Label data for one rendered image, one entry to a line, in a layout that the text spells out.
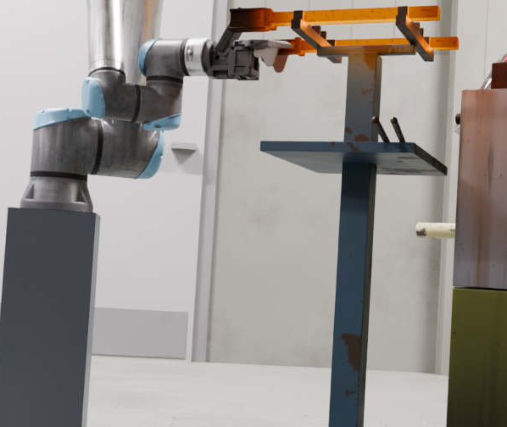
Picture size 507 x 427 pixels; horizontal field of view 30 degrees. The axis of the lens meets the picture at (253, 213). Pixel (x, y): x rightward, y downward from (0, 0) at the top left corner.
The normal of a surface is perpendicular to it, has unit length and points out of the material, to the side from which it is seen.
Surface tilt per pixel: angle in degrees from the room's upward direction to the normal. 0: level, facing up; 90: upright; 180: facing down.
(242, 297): 90
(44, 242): 90
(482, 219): 90
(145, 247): 90
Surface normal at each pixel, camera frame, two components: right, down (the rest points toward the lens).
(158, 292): 0.11, -0.04
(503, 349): -0.43, -0.07
